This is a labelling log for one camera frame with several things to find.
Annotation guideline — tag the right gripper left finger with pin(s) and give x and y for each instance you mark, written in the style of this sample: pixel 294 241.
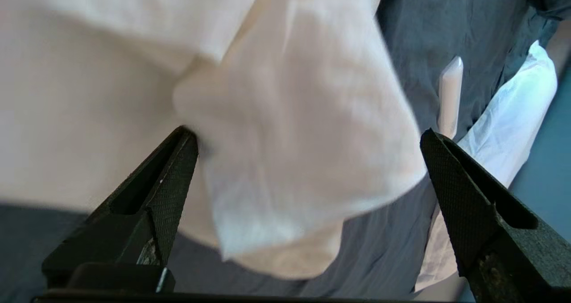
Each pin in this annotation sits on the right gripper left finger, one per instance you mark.
pixel 129 240

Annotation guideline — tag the white T-shirt with blue print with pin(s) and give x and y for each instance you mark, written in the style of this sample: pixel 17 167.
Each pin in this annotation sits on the white T-shirt with blue print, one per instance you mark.
pixel 134 93

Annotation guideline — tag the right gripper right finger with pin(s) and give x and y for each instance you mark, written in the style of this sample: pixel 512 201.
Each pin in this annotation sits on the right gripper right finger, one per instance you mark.
pixel 504 258

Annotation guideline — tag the white loose pillow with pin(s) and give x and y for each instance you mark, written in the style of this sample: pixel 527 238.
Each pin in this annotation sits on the white loose pillow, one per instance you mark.
pixel 504 129

